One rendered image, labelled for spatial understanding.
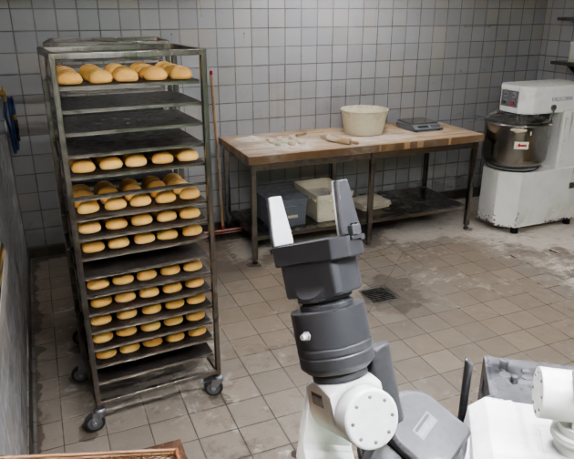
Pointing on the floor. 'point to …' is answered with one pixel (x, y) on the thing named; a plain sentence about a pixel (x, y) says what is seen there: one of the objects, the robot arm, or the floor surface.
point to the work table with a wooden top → (438, 203)
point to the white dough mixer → (534, 153)
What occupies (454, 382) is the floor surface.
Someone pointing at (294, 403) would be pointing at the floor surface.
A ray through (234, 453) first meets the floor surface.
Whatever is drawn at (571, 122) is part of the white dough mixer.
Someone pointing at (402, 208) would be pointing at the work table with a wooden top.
